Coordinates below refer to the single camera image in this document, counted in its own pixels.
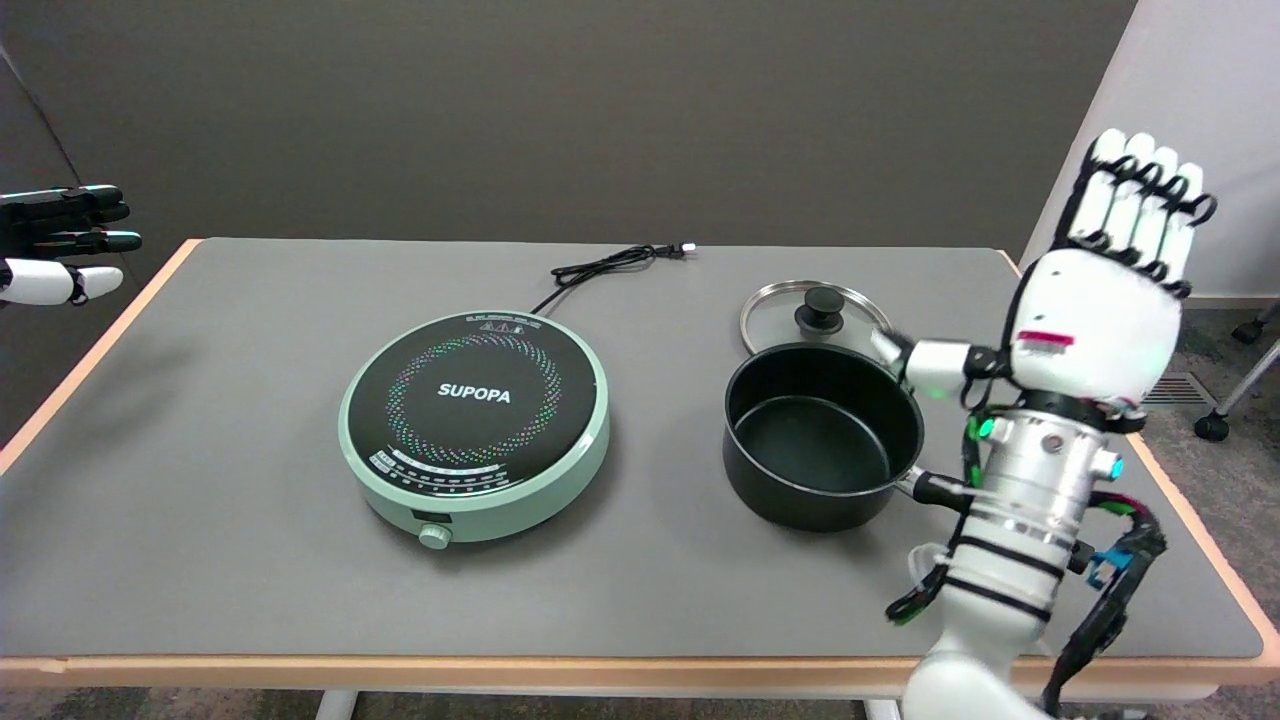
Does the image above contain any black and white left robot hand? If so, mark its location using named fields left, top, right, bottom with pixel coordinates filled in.
left=0, top=185, right=143, bottom=308

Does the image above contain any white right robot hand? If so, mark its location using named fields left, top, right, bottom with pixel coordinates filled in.
left=870, top=130, right=1218, bottom=431

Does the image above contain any black pot with handle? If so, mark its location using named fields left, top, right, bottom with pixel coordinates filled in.
left=722, top=342, right=979, bottom=533

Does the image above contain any glass pot lid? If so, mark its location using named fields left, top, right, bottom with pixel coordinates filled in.
left=740, top=280, right=894, bottom=359

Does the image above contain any metal floor vent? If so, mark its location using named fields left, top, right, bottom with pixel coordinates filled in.
left=1145, top=372, right=1218, bottom=409

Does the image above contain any black chair caster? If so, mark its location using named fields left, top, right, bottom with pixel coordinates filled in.
left=1232, top=305, right=1280, bottom=346

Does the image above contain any grey chair leg with caster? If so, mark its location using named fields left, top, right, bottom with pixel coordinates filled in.
left=1195, top=340, right=1280, bottom=443

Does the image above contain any grey table mat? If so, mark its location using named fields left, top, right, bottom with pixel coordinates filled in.
left=0, top=237, right=1266, bottom=661

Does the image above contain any green round induction cooker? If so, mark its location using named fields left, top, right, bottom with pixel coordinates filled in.
left=338, top=310, right=611, bottom=551

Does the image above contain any black cable with blue connector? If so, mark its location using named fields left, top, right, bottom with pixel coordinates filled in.
left=1040, top=490, right=1169, bottom=716

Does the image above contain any black cable with green tip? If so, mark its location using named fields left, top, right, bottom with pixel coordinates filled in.
left=885, top=415, right=991, bottom=628

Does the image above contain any black cooker power cord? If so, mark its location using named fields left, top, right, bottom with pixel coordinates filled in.
left=530, top=243, right=698, bottom=316

